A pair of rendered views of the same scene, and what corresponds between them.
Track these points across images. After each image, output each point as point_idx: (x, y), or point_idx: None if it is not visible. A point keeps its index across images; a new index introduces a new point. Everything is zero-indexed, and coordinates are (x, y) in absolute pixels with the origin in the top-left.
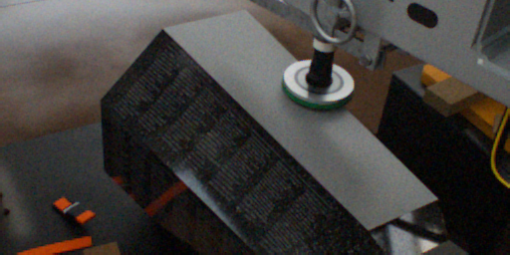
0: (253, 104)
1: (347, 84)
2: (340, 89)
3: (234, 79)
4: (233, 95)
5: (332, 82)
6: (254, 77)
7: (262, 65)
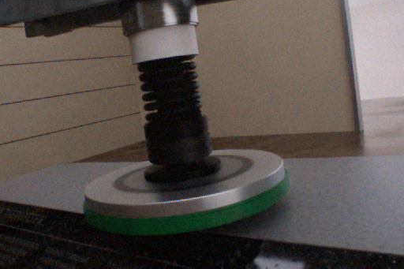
0: (289, 164)
1: (103, 187)
2: (120, 177)
3: (381, 166)
4: (337, 158)
5: (144, 173)
6: (357, 180)
7: (389, 197)
